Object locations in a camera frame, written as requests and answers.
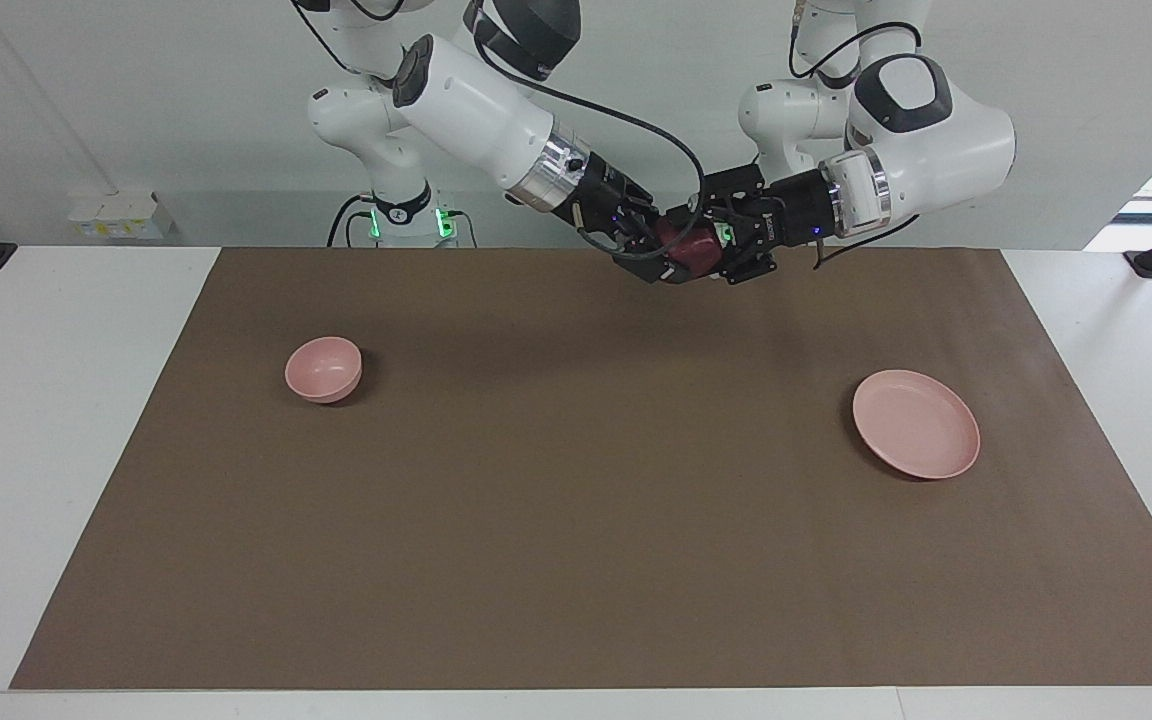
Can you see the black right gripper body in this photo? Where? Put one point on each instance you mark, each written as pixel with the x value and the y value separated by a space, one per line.
pixel 611 205

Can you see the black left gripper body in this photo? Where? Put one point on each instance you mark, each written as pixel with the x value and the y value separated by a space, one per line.
pixel 786 215

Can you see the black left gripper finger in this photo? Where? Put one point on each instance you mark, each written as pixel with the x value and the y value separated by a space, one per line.
pixel 734 270
pixel 721 220

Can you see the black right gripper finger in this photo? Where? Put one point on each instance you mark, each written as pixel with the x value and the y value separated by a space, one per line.
pixel 651 272
pixel 661 215

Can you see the dark red apple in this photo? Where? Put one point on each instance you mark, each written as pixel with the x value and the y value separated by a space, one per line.
pixel 691 245

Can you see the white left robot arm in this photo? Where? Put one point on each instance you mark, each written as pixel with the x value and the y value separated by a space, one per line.
pixel 936 130

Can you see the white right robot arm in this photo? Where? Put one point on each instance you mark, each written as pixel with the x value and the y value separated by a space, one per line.
pixel 466 100

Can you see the pink plate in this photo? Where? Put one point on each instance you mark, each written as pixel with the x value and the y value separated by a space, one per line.
pixel 916 425

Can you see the pink bowl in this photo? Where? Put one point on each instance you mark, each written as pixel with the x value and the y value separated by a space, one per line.
pixel 321 370

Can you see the brown table mat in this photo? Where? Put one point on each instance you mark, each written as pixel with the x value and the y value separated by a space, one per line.
pixel 576 500

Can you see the white wall socket box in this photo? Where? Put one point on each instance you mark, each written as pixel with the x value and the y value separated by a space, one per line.
pixel 121 215

